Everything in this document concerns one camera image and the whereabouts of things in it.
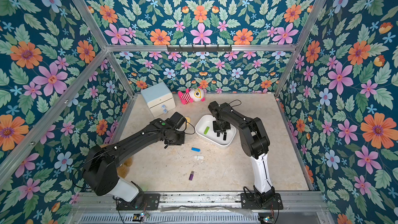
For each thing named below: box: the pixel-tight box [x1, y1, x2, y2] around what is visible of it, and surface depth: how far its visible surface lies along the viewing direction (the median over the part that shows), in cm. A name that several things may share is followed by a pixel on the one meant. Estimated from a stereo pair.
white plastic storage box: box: [194, 114, 237, 149], surface depth 98 cm
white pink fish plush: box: [177, 86, 207, 105], surface depth 113 cm
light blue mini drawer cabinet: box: [140, 81, 177, 118], surface depth 102 cm
